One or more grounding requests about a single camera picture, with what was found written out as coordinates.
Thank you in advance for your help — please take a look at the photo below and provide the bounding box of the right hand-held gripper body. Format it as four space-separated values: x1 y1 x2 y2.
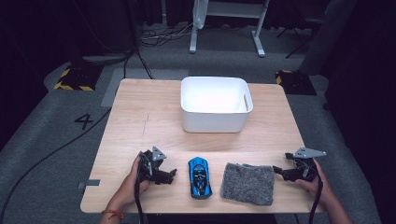
284 147 328 183

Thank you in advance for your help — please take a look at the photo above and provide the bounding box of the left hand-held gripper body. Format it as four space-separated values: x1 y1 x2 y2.
138 146 167 185

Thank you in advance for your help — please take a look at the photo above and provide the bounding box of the blue toy car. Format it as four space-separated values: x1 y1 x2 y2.
187 156 213 200

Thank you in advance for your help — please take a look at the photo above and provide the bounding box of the grey fuzzy cloth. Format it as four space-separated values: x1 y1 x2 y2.
219 161 276 206

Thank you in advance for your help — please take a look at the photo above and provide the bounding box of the white plastic bin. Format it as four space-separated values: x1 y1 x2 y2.
180 76 254 134

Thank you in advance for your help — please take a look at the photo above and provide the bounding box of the person's right hand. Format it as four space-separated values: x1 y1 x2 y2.
294 159 337 209

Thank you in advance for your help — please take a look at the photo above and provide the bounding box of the person's left hand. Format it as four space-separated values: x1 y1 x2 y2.
106 151 150 214

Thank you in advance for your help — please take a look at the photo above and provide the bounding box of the grey tape strip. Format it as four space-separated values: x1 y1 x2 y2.
77 178 102 190

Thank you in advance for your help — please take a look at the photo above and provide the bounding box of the black yellow striped base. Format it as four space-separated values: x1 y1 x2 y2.
275 69 318 96
53 63 104 92

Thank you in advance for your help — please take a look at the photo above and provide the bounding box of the black tripod stand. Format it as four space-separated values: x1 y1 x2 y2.
276 17 325 60

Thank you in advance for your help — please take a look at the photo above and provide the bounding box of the grey curtain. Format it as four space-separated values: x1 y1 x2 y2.
298 0 358 77

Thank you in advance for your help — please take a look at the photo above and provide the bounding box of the right hand-held gripper cable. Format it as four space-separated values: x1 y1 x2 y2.
307 169 324 224

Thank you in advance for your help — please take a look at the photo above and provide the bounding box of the hand-held gripper cable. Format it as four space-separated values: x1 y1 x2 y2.
307 169 324 224
134 155 147 224

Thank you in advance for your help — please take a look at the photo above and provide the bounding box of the left hand-held gripper cable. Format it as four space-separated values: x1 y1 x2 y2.
134 155 147 224

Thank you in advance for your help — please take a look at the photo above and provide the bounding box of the red string bracelet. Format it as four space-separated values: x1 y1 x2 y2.
102 209 124 219

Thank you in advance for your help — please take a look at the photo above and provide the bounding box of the thin black floor cable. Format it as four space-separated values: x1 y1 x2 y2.
122 46 156 80

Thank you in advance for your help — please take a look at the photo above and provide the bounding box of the long black floor cable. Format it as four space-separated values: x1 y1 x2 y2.
0 106 113 222

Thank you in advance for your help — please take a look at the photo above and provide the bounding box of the white metal stand frame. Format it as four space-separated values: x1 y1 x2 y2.
189 0 271 58

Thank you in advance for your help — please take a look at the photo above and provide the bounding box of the tangle of floor cables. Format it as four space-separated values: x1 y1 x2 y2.
139 21 194 49

